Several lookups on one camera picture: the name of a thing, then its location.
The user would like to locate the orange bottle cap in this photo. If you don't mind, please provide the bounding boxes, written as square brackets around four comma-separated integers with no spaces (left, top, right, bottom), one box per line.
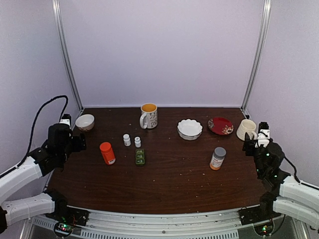
[99,142,112,153]

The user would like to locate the cream ribbed mug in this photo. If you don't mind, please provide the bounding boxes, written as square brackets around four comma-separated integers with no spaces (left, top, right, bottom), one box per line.
[236,119,257,141]

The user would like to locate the aluminium frame post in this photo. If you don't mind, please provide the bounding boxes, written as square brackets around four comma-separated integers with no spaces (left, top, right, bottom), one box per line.
[241,0,272,115]
[52,0,84,111]

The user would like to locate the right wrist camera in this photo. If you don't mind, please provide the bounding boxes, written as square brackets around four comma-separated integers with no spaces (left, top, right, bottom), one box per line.
[257,121,270,147]

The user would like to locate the left black braided cable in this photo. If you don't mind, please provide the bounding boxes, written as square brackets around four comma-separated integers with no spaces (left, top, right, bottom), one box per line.
[0,95,69,177]

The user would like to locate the black braided cable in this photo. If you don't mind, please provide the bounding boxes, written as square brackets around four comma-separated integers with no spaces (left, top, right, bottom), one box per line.
[0,95,69,177]
[281,154,319,190]

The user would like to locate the red floral plate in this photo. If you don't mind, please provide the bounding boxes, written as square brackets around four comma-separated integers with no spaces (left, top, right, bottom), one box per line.
[207,117,234,135]

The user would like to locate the small white tea cup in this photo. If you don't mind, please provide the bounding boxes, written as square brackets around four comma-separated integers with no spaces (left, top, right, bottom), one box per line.
[75,114,95,132]

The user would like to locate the white fluted bowl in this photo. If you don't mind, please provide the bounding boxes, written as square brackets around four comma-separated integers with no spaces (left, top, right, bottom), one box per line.
[177,119,203,141]

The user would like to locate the green pill organizer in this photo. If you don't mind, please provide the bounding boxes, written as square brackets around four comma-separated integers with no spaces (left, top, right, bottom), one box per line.
[135,149,146,166]

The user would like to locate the floral mug yellow inside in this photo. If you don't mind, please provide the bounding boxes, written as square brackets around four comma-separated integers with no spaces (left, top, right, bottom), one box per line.
[140,103,158,129]

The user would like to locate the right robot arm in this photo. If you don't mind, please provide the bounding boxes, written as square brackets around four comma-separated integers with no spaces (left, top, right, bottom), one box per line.
[243,130,319,231]

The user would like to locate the left aluminium frame post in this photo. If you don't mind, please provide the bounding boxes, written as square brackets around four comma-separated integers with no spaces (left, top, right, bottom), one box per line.
[52,0,84,111]

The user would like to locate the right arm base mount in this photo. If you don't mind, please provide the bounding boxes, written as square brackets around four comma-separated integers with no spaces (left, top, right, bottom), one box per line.
[238,192,281,225]

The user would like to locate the small white pill bottle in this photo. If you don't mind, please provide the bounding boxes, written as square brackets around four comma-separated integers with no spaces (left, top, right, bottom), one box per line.
[123,133,131,146]

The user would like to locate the right black braided cable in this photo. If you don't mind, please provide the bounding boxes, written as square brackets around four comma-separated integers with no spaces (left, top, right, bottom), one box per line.
[281,154,319,190]

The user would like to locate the aluminium front rail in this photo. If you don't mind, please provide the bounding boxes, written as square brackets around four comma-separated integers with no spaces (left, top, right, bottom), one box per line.
[19,196,310,239]

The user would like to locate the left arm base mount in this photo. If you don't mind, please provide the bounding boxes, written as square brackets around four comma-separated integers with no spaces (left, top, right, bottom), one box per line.
[44,189,89,226]

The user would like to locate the large orange pill bottle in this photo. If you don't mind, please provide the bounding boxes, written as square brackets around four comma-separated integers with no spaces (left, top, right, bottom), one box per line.
[101,148,116,165]

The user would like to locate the amber bottle grey cap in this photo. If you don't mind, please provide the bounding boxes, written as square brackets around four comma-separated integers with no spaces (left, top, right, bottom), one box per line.
[209,147,226,170]

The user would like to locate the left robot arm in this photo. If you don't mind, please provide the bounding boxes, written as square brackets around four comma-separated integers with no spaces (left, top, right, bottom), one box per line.
[0,122,87,232]

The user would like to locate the right aluminium frame post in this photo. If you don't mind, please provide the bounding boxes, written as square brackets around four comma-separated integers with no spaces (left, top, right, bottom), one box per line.
[241,0,272,115]

